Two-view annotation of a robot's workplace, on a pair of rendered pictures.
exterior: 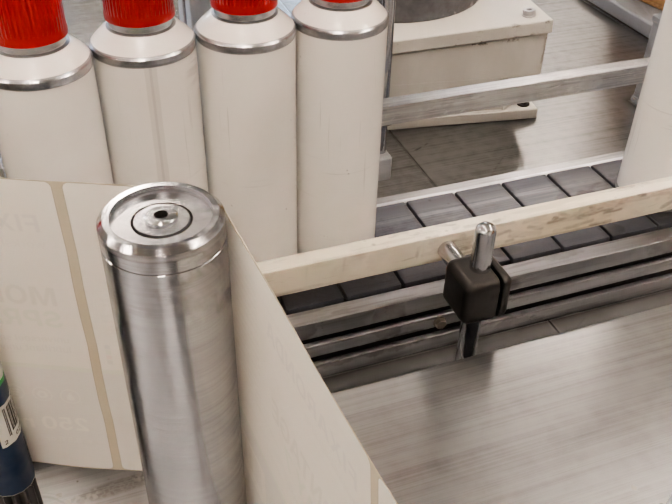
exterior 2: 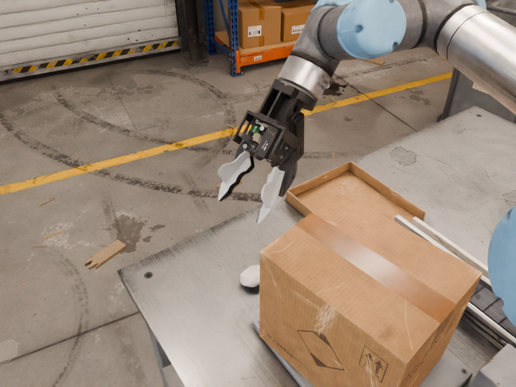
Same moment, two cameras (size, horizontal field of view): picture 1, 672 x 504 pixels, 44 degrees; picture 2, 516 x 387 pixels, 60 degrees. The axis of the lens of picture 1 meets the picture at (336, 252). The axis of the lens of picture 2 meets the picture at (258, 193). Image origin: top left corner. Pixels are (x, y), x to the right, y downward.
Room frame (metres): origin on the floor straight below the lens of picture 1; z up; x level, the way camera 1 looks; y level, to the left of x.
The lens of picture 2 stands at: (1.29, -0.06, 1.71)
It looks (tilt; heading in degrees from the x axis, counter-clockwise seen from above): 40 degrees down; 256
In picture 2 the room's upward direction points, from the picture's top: straight up
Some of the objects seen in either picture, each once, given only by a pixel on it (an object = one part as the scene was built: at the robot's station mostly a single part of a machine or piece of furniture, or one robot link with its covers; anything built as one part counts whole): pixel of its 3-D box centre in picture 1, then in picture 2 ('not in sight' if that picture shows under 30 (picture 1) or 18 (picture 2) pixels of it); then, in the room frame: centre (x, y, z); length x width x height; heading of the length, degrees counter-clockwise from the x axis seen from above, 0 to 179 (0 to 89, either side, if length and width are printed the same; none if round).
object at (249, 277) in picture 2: not in sight; (255, 276); (1.13, -0.75, 0.85); 0.08 x 0.07 x 0.04; 178
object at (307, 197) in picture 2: not in sight; (353, 206); (0.79, -0.94, 0.85); 0.30 x 0.26 x 0.04; 111
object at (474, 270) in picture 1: (475, 307); not in sight; (0.37, -0.08, 0.89); 0.03 x 0.03 x 0.12; 21
